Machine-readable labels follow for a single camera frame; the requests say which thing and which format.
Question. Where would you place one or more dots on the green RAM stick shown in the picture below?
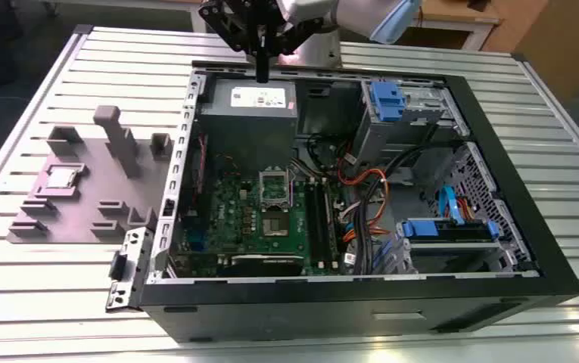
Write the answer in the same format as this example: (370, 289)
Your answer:
(331, 223)

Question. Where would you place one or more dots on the grey metal drive cage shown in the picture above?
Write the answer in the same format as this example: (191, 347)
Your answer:
(375, 136)

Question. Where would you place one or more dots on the CPU socket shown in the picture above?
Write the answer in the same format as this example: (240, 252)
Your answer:
(275, 226)

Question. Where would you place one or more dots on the black open PC case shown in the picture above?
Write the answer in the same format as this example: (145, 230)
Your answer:
(320, 314)

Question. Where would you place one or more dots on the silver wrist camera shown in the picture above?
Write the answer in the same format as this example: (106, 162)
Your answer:
(310, 9)

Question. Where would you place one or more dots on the green motherboard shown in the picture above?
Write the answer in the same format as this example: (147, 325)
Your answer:
(229, 227)

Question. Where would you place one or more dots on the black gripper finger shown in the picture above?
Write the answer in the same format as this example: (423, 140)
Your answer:
(295, 39)
(224, 26)

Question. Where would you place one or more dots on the silver CPU green edge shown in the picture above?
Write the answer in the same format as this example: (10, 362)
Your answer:
(62, 178)

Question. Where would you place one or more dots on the hard disk in blue carrier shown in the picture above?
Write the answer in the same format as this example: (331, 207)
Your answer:
(458, 231)

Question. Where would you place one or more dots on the black RAM slot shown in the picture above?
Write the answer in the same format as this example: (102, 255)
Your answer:
(319, 223)
(312, 223)
(326, 223)

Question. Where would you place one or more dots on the grey metal disk bay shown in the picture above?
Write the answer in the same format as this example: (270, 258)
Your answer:
(451, 246)

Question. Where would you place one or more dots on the blue plastic drive latch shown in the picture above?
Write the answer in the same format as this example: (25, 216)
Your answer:
(387, 102)

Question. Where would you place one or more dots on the black graphics card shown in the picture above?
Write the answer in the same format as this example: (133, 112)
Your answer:
(270, 262)

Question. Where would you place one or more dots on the brown wooden cabinet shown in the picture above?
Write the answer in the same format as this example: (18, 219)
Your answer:
(562, 38)

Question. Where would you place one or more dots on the grey plastic parts rack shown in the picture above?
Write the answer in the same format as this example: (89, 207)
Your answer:
(92, 189)

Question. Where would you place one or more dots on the grey power supply unit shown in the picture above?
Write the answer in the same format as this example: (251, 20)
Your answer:
(249, 140)

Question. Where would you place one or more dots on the wooden top desk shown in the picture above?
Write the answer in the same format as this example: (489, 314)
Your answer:
(451, 15)

